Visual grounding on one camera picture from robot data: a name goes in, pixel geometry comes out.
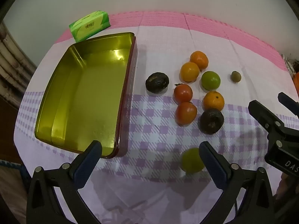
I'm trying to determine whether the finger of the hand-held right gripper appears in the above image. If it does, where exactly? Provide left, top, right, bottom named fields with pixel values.
left=248, top=100, right=299, bottom=150
left=278, top=92, right=299, bottom=118

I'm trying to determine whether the dark avocado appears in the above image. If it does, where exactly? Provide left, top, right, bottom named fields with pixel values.
left=198, top=109, right=225, bottom=135
left=145, top=72, right=169, bottom=93

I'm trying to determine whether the red tomato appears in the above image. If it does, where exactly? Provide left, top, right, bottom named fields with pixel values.
left=173, top=83, right=193, bottom=104
left=176, top=102, right=198, bottom=126

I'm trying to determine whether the green tissue pack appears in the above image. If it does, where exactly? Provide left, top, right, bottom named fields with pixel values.
left=69, top=10, right=111, bottom=43

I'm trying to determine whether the yellowish orange mandarin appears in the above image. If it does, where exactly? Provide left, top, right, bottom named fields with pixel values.
left=180, top=62, right=200, bottom=83

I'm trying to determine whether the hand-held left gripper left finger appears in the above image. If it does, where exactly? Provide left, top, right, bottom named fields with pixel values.
left=26, top=140, right=103, bottom=224

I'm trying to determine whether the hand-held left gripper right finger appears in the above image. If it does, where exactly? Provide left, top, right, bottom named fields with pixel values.
left=199, top=141, right=275, bottom=224

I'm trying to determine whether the green lime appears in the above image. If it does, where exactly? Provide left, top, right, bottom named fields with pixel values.
left=181, top=148, right=206, bottom=174
left=201, top=71, right=221, bottom=91

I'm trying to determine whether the orange bag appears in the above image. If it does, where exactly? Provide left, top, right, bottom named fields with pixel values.
left=292, top=71, right=299, bottom=98

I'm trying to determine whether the golden metal tin box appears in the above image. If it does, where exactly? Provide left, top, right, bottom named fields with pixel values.
left=35, top=32, right=137, bottom=159

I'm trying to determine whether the beige patterned curtain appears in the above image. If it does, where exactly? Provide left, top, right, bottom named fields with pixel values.
left=0, top=21, right=38, bottom=108

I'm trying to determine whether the shiny foil wrapper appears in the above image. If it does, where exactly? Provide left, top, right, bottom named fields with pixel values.
left=281, top=54, right=299, bottom=75

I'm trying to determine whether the blue edged cloth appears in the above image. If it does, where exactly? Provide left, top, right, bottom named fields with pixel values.
left=0, top=160, right=31, bottom=182

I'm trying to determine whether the purple checked tablecloth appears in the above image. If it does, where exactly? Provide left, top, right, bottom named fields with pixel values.
left=13, top=24, right=299, bottom=224

